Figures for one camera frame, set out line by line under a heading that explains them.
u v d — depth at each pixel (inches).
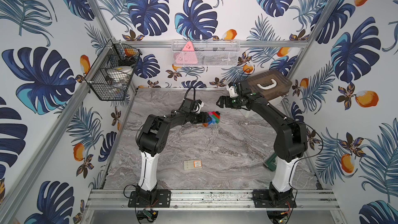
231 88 33.5
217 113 41.1
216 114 40.7
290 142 19.8
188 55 35.4
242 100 27.1
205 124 39.0
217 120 40.0
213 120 39.5
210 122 39.3
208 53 36.4
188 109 32.2
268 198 28.6
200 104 37.3
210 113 40.9
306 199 30.1
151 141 22.2
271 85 37.4
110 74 32.1
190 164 33.1
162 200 29.2
